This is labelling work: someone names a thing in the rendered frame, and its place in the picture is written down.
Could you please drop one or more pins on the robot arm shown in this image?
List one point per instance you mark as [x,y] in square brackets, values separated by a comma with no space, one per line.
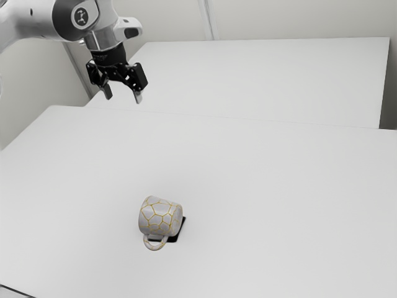
[46,21]

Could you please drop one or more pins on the white mug with yellow lines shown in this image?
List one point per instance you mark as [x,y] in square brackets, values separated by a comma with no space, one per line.
[158,219]

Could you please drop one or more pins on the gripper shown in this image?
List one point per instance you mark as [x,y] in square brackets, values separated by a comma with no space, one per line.
[108,57]

